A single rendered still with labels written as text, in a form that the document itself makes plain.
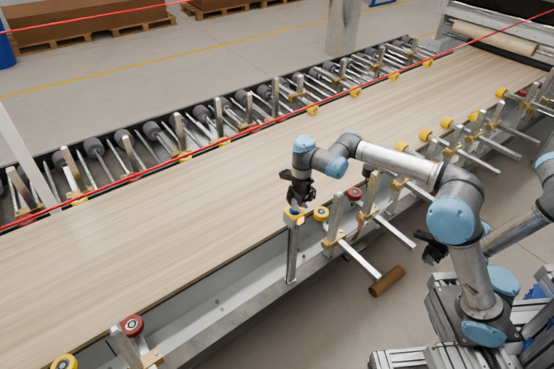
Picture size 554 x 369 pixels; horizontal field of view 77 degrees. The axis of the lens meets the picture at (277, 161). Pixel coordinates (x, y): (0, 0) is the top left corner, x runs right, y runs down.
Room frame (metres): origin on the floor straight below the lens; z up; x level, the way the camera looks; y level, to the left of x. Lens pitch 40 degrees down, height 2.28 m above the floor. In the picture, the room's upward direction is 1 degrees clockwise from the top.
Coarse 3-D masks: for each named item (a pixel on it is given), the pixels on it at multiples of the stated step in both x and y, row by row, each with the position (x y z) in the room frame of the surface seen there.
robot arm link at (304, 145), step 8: (304, 136) 0.95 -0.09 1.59; (296, 144) 0.92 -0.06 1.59; (304, 144) 0.91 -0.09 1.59; (312, 144) 0.91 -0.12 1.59; (296, 152) 0.91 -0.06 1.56; (304, 152) 0.90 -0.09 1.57; (312, 152) 0.96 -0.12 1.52; (296, 160) 0.91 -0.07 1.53; (304, 160) 0.89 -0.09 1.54; (296, 168) 0.91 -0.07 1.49; (304, 168) 0.90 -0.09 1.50
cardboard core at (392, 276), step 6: (390, 270) 1.44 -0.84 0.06; (396, 270) 1.43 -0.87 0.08; (402, 270) 1.43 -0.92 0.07; (384, 276) 1.39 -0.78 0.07; (390, 276) 1.38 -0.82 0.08; (396, 276) 1.39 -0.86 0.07; (378, 282) 1.34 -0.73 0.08; (384, 282) 1.34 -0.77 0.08; (390, 282) 1.34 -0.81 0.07; (372, 288) 1.29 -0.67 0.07; (378, 288) 1.29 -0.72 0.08; (384, 288) 1.30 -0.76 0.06; (372, 294) 1.28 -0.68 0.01; (378, 294) 1.26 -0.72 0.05
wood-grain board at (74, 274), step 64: (448, 64) 3.11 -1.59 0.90; (320, 128) 2.01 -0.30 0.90; (384, 128) 2.02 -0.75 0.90; (448, 128) 2.04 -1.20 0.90; (128, 192) 1.36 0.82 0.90; (192, 192) 1.37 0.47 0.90; (256, 192) 1.38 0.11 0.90; (320, 192) 1.39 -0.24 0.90; (0, 256) 0.93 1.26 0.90; (64, 256) 0.94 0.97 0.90; (128, 256) 0.94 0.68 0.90; (192, 256) 0.95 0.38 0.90; (0, 320) 0.64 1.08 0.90; (64, 320) 0.64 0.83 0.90
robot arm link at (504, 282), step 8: (496, 272) 0.66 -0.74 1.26; (504, 272) 0.66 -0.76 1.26; (496, 280) 0.63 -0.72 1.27; (504, 280) 0.63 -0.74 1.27; (512, 280) 0.63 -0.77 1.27; (496, 288) 0.60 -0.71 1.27; (504, 288) 0.60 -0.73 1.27; (512, 288) 0.60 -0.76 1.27; (520, 288) 0.60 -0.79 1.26; (504, 296) 0.58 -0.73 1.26; (512, 296) 0.58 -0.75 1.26; (512, 304) 0.57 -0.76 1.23
